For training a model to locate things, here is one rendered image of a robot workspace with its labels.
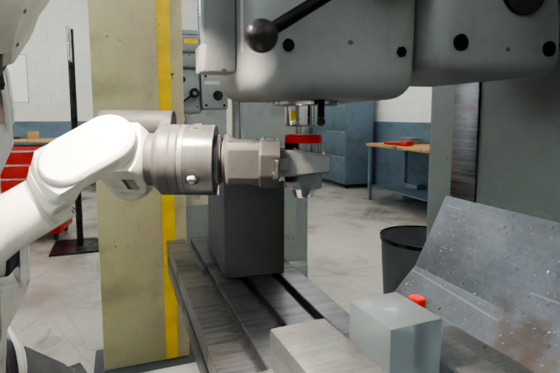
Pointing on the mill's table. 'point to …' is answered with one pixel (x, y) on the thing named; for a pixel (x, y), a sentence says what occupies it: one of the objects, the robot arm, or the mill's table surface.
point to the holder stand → (247, 230)
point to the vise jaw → (317, 350)
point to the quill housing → (320, 32)
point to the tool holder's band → (303, 138)
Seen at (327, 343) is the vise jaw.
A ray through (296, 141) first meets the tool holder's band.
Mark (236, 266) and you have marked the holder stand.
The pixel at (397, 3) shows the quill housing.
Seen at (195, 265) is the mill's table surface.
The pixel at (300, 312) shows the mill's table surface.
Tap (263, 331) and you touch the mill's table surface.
